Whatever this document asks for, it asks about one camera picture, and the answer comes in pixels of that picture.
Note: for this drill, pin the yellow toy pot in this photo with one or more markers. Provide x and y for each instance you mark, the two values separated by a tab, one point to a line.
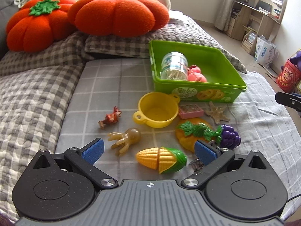
157	109

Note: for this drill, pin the right orange pumpkin cushion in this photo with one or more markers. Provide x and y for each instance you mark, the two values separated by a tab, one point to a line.
122	18

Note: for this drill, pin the purple toy grapes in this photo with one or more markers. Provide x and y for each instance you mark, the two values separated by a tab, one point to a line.
228	137

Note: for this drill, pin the grey checked quilt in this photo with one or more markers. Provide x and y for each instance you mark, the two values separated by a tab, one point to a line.
36	90

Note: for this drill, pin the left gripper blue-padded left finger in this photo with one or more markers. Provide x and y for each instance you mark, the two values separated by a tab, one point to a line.
83	160

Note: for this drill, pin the tortoiseshell hair claw clip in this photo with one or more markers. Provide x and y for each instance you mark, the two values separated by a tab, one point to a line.
205	153

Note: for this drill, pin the purple plush toy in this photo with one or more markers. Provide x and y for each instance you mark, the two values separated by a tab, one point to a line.
296	60

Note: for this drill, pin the left orange pumpkin cushion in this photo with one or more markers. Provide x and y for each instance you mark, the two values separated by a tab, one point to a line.
38	24

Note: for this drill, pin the toy corn cob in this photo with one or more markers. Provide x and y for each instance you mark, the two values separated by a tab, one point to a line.
162	159

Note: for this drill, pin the orange pumpkin cushion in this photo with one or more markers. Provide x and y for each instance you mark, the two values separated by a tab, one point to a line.
122	18
38	24

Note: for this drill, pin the pink toy pig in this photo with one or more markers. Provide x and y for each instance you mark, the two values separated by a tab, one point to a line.
195	75

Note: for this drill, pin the white paper shopping bag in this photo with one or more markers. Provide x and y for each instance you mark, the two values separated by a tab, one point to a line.
265	52

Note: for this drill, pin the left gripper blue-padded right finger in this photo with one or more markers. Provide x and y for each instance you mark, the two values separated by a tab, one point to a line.
200	178

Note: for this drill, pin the grey grid bedsheet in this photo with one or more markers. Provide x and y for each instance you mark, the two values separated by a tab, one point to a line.
153	134

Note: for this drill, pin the pink toy box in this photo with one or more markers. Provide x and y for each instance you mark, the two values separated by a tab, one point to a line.
190	111

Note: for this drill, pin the cotton swab jar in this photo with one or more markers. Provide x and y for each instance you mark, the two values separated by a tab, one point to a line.
174	66

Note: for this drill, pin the orange toy pumpkin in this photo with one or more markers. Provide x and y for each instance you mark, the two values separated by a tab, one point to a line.
188	131

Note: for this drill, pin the small brown red figurine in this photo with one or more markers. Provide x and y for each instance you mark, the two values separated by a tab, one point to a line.
110	118

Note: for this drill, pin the green plastic storage bin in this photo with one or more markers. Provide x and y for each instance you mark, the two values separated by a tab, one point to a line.
224	83

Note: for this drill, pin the beige starfish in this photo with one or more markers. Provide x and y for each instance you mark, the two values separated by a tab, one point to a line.
217	113

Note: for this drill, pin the grey sofa backrest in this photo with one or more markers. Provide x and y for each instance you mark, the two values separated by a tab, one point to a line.
8	9

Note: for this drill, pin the tan rubber octopus toy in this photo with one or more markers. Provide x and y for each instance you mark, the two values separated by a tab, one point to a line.
124	140

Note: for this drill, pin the red snack bucket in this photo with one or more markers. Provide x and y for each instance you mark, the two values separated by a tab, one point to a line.
288	77

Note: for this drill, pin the wooden shelf desk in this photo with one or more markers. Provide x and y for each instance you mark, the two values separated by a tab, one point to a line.
251	19

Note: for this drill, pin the grey curtain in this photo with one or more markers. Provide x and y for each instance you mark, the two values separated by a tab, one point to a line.
223	15

